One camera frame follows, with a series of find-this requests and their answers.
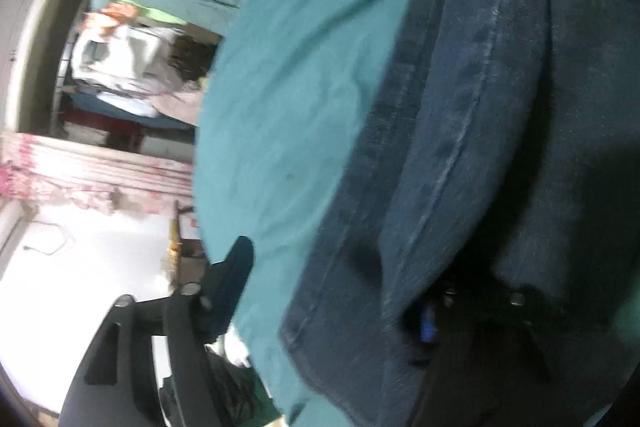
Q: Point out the pink floral curtain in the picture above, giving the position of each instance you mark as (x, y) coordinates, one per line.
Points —
(75, 167)

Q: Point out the pale pink cloth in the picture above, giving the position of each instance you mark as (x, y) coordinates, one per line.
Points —
(180, 107)

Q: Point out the dark blue jeans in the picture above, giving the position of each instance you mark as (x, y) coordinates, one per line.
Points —
(475, 107)

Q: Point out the blue cloth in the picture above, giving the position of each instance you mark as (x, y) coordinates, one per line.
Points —
(125, 109)

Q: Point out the yellow woven object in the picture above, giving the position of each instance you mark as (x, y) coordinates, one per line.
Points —
(174, 242)

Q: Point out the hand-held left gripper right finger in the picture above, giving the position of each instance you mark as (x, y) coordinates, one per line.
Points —
(427, 324)

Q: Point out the orange cloth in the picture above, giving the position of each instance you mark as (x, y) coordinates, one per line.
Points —
(117, 14)

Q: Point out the black fuzzy garment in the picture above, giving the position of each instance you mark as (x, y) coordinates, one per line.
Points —
(195, 57)

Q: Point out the white cloth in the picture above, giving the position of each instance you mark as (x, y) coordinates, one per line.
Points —
(115, 57)

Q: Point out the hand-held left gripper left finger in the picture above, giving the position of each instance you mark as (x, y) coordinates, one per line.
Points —
(230, 287)

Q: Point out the bed with teal sheet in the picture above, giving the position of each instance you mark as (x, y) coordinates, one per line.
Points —
(290, 82)

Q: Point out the light green cloth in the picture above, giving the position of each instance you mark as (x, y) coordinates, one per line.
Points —
(157, 15)

